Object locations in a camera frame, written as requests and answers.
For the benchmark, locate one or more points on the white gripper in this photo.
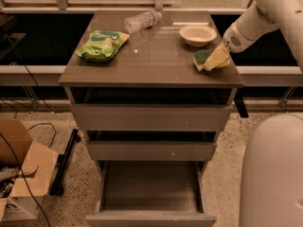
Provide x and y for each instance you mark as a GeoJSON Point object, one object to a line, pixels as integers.
{"type": "Point", "coordinates": [234, 39]}

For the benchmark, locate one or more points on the green and yellow sponge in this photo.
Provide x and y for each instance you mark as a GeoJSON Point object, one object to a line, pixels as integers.
{"type": "Point", "coordinates": [200, 57]}

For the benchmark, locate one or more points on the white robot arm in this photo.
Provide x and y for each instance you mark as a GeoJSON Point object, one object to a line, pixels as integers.
{"type": "Point", "coordinates": [272, 168]}

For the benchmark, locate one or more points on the grey drawer cabinet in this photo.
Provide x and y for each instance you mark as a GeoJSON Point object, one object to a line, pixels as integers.
{"type": "Point", "coordinates": [152, 58]}

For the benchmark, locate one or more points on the grey top drawer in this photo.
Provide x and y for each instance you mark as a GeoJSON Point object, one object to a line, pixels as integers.
{"type": "Point", "coordinates": [151, 109]}

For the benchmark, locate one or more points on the grey middle drawer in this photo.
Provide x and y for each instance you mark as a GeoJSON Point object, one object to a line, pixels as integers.
{"type": "Point", "coordinates": [152, 145]}

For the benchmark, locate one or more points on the grey open bottom drawer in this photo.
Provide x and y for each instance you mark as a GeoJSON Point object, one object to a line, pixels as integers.
{"type": "Point", "coordinates": [151, 194]}

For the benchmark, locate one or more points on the white paper bowl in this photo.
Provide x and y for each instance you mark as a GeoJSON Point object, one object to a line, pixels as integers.
{"type": "Point", "coordinates": [198, 36]}

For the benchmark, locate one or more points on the clear plastic water bottle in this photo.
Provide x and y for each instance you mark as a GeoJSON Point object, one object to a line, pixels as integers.
{"type": "Point", "coordinates": [142, 21]}

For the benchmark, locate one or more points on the green snack bag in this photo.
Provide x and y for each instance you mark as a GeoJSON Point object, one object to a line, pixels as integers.
{"type": "Point", "coordinates": [102, 45]}

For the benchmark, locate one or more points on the black bar on floor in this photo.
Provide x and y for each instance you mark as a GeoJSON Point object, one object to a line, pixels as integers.
{"type": "Point", "coordinates": [56, 187]}

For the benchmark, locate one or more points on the brown cardboard box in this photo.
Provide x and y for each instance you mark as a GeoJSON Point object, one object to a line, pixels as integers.
{"type": "Point", "coordinates": [33, 164]}

